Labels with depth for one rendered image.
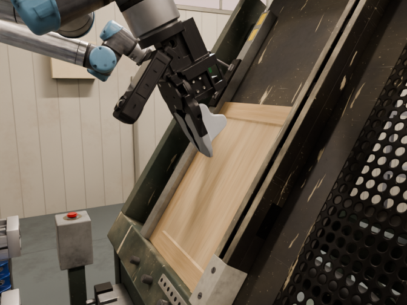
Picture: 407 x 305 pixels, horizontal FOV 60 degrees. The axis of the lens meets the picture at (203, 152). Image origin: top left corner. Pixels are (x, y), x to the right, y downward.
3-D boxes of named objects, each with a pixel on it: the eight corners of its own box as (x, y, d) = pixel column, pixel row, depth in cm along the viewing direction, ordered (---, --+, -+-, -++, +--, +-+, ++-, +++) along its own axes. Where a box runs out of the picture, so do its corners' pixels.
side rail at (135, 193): (142, 219, 155) (120, 210, 149) (259, 9, 164) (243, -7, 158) (146, 224, 149) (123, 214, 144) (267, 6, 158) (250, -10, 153)
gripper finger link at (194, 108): (212, 134, 53) (188, 81, 50) (205, 139, 53) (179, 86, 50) (198, 130, 57) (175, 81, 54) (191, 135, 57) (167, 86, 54)
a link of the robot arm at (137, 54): (142, 34, 121) (132, 52, 118) (152, 43, 123) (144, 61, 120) (132, 43, 127) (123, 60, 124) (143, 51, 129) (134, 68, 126)
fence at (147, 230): (148, 236, 130) (139, 232, 128) (269, 19, 138) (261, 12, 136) (152, 241, 125) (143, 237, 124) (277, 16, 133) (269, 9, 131)
